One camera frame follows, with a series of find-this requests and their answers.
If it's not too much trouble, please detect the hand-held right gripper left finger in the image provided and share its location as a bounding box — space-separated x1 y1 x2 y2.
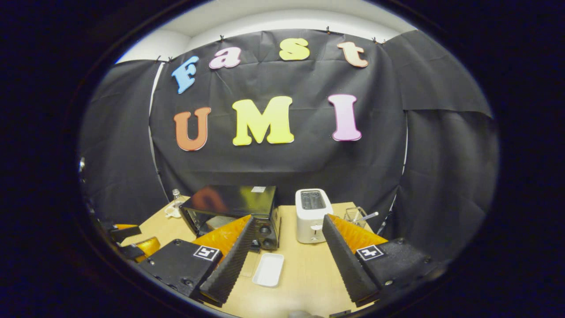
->
137 215 256 305

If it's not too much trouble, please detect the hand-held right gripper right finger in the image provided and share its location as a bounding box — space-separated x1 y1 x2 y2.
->
321 214 448 306

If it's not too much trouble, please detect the black electric oven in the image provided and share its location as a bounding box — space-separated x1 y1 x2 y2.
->
180 185 282 251

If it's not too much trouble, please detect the white rectangular tray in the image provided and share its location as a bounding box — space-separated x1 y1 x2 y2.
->
252 253 285 288

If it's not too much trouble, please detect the white toaster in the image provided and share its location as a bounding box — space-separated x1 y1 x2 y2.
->
295 189 334 244

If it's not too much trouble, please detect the black backdrop cloth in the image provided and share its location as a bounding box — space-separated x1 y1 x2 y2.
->
79 29 500 261

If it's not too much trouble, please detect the metal wire basket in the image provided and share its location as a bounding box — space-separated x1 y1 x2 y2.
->
343 207 368 228

